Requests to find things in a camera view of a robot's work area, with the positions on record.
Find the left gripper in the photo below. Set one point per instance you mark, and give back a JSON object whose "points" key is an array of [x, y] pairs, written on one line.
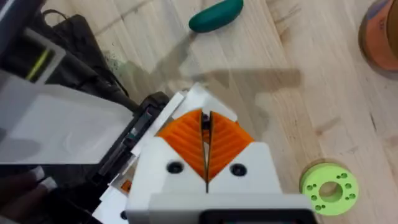
{"points": [[62, 124]]}

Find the green toy cucumber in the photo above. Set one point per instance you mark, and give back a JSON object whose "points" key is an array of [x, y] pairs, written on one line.
{"points": [[214, 17]]}

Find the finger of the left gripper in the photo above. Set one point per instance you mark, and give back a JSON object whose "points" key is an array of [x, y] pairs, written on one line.
{"points": [[112, 205], [199, 98]]}

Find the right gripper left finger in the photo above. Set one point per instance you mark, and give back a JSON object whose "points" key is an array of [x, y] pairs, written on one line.
{"points": [[174, 161]]}

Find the green disc with holes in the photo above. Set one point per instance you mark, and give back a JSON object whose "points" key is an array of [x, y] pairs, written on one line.
{"points": [[331, 209]]}

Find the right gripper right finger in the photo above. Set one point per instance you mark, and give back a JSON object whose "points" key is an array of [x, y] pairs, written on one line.
{"points": [[239, 161]]}

